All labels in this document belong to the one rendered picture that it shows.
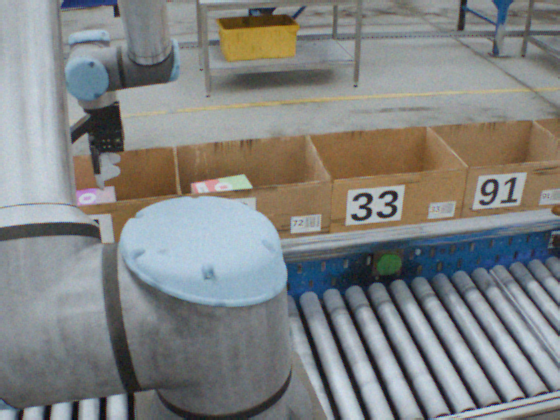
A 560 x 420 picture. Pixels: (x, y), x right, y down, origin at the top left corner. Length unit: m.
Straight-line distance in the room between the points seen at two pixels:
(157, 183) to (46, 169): 1.26
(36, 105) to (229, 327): 0.29
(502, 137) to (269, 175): 0.79
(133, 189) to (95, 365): 1.34
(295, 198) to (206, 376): 1.07
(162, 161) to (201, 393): 1.29
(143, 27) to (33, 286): 0.66
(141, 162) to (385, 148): 0.74
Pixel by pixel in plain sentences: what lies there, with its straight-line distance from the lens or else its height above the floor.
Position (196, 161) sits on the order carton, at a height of 0.99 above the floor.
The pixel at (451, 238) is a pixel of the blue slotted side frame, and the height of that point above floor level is 0.86.
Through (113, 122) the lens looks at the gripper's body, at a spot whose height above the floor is 1.27.
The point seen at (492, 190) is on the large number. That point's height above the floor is 0.97.
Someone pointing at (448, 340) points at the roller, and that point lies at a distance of 1.63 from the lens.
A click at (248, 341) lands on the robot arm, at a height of 1.43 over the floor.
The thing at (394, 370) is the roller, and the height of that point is 0.75.
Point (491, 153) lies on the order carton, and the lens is 2.14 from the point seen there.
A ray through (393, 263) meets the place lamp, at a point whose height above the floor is 0.82.
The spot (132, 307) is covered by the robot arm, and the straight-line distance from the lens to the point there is 0.55.
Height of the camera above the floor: 1.82
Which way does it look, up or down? 32 degrees down
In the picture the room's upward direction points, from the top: straight up
